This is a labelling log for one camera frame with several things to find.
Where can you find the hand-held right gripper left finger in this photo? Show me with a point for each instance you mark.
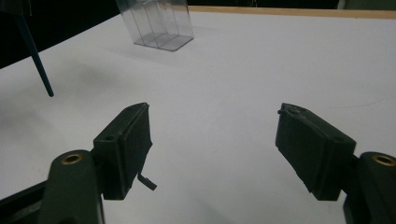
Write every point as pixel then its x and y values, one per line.
pixel 124 149

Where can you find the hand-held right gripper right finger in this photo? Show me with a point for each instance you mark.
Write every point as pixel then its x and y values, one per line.
pixel 311 149

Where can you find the dark blue gold-tipped pen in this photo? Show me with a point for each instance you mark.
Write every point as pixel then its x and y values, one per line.
pixel 35 57

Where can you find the clear plastic compartment holder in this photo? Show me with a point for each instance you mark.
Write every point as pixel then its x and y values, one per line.
pixel 162 25

